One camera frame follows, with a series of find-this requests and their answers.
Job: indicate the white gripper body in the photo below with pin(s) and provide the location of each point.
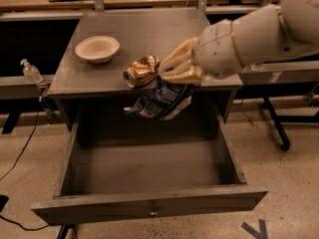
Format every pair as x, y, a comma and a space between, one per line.
217, 52

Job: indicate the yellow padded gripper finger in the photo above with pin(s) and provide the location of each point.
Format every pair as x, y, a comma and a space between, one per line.
179, 67

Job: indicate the blue chip bag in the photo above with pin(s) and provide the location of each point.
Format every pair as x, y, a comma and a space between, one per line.
164, 102

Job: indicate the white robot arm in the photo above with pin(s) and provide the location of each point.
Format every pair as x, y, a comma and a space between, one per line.
272, 33

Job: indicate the open grey top drawer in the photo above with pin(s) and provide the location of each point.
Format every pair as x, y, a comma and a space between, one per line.
180, 167

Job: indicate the crushed gold can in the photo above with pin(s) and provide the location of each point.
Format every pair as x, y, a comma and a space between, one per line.
142, 71

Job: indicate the white paper bowl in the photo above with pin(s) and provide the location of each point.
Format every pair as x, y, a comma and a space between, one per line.
97, 49

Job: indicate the black table leg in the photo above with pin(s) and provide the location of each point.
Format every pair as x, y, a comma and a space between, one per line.
285, 145

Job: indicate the left hand sanitizer bottle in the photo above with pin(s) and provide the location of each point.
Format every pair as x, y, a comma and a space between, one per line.
31, 73

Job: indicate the grey metal rail shelf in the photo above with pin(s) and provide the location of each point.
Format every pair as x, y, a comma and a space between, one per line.
12, 88

